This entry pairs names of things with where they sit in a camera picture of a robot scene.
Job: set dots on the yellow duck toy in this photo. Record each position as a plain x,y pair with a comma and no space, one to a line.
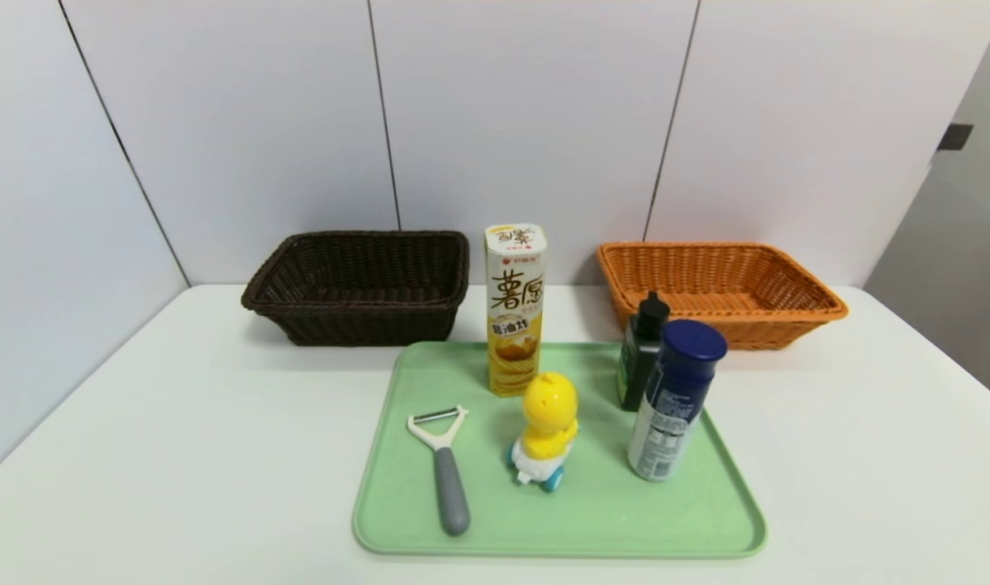
549,406

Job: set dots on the white bottle with blue cap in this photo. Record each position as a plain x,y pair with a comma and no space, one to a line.
674,406

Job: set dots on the dark brown wicker basket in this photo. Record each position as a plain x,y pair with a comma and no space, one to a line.
357,325

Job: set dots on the orange wicker basket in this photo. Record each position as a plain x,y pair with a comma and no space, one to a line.
788,325

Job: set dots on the yellow potato chips box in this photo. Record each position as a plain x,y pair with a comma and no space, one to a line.
515,309

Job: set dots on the dark green black-capped bottle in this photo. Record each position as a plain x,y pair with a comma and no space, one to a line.
637,357

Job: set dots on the light green plastic tray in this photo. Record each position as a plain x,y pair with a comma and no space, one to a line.
592,512

